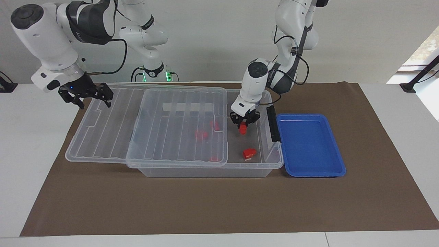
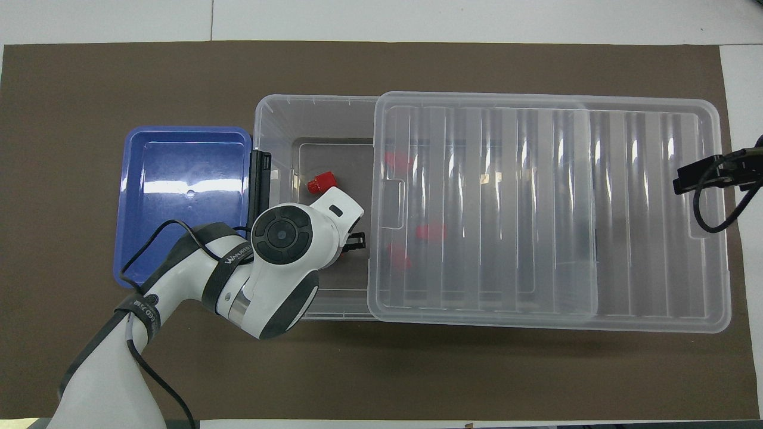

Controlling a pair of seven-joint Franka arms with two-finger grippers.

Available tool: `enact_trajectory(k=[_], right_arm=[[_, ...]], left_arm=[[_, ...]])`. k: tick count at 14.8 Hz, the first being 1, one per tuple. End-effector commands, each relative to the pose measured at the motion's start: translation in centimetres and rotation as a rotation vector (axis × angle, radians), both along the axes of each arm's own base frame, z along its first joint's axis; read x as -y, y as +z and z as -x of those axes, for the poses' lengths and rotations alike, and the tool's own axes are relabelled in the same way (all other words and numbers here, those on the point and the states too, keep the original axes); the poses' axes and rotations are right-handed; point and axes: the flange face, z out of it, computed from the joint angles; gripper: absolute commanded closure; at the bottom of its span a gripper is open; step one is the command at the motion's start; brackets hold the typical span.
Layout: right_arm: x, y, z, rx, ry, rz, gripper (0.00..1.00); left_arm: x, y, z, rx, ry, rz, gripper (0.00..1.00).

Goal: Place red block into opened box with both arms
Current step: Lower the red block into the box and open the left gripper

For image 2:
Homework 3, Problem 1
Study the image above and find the red block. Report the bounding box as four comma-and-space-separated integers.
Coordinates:
384, 151, 413, 174
306, 171, 338, 195
386, 241, 414, 271
415, 223, 448, 243

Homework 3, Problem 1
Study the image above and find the black box latch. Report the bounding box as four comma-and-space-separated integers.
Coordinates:
249, 150, 272, 231

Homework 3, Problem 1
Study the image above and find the clear plastic storage box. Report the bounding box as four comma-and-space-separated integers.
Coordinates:
253, 94, 599, 321

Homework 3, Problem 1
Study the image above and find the clear plastic box lid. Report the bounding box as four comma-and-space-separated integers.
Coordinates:
366, 91, 733, 334

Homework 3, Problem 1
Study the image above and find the blue plastic tray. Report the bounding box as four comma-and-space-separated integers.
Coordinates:
113, 125, 254, 290

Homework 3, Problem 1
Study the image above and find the black cable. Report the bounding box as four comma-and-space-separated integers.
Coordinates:
118, 219, 253, 429
692, 136, 763, 234

